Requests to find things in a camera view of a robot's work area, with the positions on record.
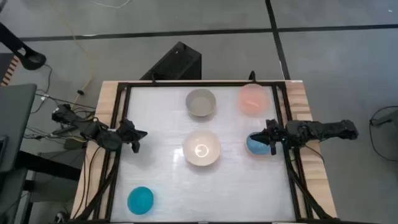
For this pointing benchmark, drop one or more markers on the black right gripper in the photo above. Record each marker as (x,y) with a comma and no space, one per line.
(275,132)

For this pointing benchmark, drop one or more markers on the grey desk top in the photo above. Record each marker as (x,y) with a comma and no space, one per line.
(15,124)

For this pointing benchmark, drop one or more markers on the orange black striped mat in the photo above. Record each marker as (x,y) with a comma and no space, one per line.
(9,72)

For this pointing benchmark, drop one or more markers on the black floor beam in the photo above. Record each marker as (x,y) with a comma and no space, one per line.
(46,165)

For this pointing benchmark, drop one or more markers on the pink bowl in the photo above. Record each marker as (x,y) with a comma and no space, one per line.
(253,99)

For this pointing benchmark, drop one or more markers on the black box case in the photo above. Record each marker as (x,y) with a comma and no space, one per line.
(175,63)

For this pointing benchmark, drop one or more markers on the white table mat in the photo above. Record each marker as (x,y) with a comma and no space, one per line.
(202,186)

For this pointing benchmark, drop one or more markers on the large white bowl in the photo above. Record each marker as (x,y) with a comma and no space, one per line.
(201,147)

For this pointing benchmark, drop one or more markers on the teal bowl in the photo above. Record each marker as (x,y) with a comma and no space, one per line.
(140,200)

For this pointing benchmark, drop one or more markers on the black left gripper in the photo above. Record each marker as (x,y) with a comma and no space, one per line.
(127,130)

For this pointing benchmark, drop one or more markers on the small black camera mount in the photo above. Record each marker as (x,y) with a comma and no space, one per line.
(252,76)

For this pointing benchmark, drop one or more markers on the light blue bowl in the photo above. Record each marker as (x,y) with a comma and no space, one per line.
(255,147)

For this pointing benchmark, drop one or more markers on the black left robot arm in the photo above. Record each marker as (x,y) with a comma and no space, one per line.
(109,141)

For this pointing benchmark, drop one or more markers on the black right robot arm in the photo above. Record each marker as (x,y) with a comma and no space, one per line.
(320,130)

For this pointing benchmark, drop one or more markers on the black stand leg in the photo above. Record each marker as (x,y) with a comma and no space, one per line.
(29,57)

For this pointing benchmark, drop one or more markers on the grey bowl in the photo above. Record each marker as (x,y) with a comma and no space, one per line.
(200,102)

